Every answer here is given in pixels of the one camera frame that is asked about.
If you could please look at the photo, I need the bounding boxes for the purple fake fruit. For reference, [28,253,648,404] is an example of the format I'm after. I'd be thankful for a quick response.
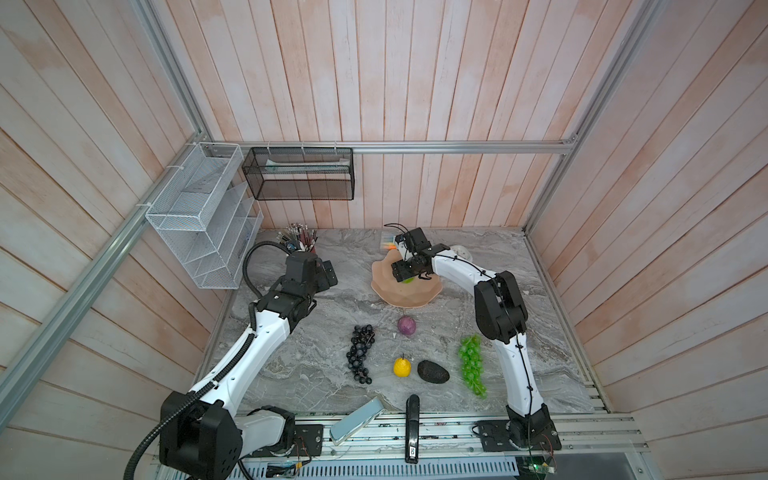
[397,316,417,336]

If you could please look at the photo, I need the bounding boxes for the black fake grape bunch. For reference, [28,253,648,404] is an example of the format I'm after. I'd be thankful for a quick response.
[346,324,376,385]

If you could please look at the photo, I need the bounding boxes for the green fake grape bunch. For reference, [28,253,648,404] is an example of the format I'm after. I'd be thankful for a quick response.
[458,335,487,398]

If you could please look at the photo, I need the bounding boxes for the yellow fake lemon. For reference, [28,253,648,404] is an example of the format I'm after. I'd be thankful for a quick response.
[393,357,412,378]

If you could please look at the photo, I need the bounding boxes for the dark fake avocado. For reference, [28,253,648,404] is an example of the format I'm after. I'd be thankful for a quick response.
[417,360,450,384]

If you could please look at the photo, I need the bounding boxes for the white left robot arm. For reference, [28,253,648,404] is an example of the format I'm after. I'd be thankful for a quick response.
[152,252,338,479]

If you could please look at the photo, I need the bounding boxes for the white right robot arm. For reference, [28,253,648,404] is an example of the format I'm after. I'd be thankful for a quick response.
[392,228,562,450]

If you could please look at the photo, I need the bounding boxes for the peach scalloped fruit bowl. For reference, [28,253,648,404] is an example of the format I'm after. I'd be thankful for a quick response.
[371,249,443,309]

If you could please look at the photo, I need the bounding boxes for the highlighter marker pack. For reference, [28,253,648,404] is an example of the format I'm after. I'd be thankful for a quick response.
[381,235,397,250]

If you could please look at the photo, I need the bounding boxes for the bundle of coloured pencils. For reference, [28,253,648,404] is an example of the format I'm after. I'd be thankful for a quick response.
[277,223,318,253]

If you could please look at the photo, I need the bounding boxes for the white and blue clock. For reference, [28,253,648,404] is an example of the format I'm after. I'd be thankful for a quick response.
[451,245,473,263]

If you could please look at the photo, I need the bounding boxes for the black stapler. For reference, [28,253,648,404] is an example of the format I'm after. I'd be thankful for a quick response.
[405,394,420,464]

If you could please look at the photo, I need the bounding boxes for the light blue flat case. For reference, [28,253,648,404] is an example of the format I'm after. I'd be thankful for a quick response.
[330,398,384,445]

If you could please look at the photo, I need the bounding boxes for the black mesh wall basket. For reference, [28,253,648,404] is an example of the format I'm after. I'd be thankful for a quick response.
[242,146,356,201]

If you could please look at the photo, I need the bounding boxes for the white wire mesh shelf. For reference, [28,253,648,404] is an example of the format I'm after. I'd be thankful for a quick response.
[146,142,263,290]

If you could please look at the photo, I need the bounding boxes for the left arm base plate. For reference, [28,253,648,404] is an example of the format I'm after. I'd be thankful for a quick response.
[248,423,325,459]

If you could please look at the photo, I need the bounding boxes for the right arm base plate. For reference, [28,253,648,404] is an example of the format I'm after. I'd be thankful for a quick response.
[472,420,562,452]

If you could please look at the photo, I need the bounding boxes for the aluminium front rail frame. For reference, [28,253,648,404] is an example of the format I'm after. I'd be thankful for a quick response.
[152,383,652,480]

